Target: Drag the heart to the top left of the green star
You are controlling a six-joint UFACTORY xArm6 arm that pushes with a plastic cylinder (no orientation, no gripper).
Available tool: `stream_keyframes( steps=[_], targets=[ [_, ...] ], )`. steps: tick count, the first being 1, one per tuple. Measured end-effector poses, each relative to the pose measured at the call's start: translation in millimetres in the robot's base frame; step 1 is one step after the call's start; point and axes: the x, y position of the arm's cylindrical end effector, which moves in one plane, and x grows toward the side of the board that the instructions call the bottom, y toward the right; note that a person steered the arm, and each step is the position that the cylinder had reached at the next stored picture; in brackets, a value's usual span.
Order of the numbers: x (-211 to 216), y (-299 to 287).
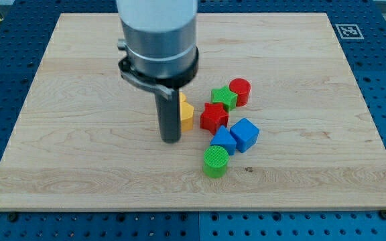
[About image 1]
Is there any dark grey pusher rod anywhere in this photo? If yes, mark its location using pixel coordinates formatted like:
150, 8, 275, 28
155, 89, 181, 143

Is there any black clamp ring mount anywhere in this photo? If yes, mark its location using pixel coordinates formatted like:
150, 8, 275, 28
118, 48, 199, 100

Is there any yellow heart block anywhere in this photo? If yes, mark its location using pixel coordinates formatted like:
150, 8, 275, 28
180, 92, 194, 132

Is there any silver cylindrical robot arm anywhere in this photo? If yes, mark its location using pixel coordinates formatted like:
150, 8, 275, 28
116, 0, 199, 143

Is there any red star block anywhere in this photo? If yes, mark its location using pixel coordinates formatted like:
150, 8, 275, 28
200, 102, 229, 135

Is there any green star block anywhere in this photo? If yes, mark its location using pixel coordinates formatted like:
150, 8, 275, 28
211, 86, 238, 112

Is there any blue triangle block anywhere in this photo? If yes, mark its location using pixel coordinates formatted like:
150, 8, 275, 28
210, 125, 237, 155

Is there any green cylinder block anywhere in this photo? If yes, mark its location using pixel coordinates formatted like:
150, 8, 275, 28
202, 145, 229, 178

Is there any red cylinder block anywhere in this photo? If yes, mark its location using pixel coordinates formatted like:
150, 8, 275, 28
229, 78, 251, 106

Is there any blue cube block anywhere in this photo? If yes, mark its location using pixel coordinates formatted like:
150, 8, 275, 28
230, 118, 259, 153

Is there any wooden board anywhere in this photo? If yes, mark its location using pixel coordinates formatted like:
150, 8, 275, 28
0, 13, 386, 212

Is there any white fiducial marker tag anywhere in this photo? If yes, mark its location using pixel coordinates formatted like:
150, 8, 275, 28
336, 23, 364, 39

